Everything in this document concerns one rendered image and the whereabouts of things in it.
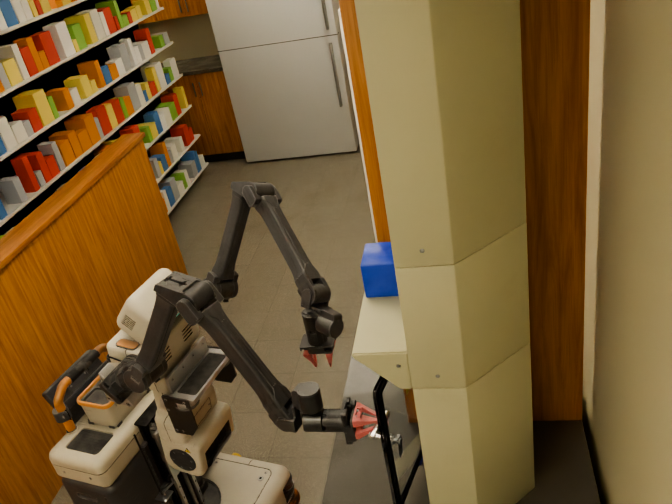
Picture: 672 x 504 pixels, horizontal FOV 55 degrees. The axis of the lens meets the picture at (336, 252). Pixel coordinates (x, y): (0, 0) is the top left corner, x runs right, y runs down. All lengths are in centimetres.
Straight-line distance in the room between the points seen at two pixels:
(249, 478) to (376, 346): 161
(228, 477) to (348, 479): 111
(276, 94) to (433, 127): 534
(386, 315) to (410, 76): 58
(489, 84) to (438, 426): 73
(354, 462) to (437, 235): 92
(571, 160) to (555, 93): 16
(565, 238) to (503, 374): 37
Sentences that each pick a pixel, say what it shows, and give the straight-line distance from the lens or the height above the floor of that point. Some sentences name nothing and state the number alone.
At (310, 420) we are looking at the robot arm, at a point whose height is 122.
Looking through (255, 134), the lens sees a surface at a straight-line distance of 659.
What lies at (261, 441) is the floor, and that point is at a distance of 342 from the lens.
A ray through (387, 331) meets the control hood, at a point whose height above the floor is 151.
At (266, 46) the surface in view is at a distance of 629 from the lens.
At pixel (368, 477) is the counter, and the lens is 188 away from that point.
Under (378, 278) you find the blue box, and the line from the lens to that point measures 147.
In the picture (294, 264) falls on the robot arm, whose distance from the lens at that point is 190.
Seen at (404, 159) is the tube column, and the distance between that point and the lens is 112.
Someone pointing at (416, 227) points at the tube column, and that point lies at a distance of 117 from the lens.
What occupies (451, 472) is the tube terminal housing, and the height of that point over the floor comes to 116.
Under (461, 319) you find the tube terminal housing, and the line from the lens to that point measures 129.
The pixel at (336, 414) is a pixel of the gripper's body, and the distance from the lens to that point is 165.
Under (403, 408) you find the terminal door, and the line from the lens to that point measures 164.
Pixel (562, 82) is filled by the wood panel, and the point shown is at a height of 191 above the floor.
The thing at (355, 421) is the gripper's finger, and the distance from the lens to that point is 162.
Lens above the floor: 235
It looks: 30 degrees down
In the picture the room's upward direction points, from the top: 11 degrees counter-clockwise
